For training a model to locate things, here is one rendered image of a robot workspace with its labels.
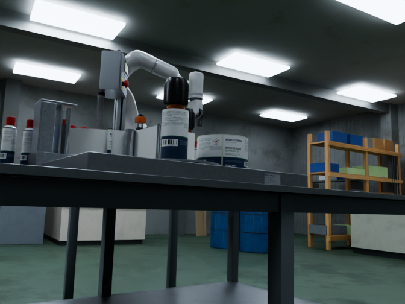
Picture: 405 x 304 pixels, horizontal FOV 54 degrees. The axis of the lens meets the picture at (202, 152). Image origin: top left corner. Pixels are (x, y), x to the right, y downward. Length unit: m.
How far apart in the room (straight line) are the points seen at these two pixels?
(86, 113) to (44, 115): 8.46
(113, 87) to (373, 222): 6.26
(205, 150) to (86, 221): 6.14
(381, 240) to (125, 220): 4.58
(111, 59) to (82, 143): 0.47
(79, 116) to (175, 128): 8.79
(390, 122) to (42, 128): 9.60
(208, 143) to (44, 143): 0.62
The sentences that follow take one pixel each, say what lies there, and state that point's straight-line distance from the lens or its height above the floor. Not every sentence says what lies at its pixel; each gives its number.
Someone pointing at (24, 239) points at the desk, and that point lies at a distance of 7.79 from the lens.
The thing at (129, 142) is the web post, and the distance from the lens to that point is 1.65.
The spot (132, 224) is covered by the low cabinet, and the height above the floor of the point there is 0.38.
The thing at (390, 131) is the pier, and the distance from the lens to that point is 10.56.
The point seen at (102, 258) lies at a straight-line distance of 2.47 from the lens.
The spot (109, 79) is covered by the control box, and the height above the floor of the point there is 1.33.
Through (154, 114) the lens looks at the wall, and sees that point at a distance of 10.64.
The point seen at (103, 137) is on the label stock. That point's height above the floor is 1.03.
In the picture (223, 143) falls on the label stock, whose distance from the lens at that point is 1.45.
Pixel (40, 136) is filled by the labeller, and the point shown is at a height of 1.00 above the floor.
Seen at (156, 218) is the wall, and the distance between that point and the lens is 10.46.
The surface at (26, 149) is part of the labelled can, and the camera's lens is 1.71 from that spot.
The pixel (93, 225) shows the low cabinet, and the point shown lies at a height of 0.36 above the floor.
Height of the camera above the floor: 0.76
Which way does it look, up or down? 8 degrees up
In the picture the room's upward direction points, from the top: 2 degrees clockwise
